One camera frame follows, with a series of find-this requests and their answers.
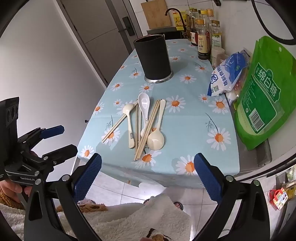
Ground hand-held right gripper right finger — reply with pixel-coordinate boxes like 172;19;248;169
193;152;271;241

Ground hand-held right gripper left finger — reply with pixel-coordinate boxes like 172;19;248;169
23;152;102;241

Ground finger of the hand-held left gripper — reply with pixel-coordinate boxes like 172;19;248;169
32;144;78;176
17;125;65;151

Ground pile of wooden chopsticks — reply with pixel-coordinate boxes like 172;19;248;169
102;100;161;162

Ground large beige plastic spoon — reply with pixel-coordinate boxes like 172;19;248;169
147;99;166;151

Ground white ceramic spoon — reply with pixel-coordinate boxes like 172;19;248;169
137;93;151;137

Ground black utensil holder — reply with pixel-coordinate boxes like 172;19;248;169
133;34;174;83

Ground person's left hand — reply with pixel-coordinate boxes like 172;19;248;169
0;179;33;204

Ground white fuzzy robe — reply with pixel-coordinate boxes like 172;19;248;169
57;193;192;241

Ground blue daisy tablecloth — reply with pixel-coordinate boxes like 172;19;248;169
77;38;241;189

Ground red toy box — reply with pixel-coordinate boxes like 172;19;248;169
268;188;288;210

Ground yellow packets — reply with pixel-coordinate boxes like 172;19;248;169
276;167;296;195

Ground clear plastic packet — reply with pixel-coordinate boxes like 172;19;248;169
225;89;239;105

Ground green sugar bag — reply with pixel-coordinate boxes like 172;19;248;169
233;36;296;151

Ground blue white salt bag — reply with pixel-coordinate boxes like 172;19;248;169
207;52;250;96

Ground grey door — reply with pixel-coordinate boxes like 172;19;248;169
57;0;141;87

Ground white lidded jar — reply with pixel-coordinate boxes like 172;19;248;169
211;47;226;67

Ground row of glass condiment bottles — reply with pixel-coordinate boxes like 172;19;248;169
185;8;223;61

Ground dark kitchen sink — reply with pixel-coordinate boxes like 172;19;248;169
147;28;185;40

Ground wooden cutting board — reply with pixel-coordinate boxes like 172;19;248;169
141;0;173;29

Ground yellow oil jug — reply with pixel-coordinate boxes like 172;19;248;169
172;11;187;31

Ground black faucet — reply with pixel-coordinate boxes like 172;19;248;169
165;8;188;32

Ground black door handle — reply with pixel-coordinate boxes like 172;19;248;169
118;16;136;36

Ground thick black cable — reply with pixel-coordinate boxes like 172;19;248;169
251;0;296;46

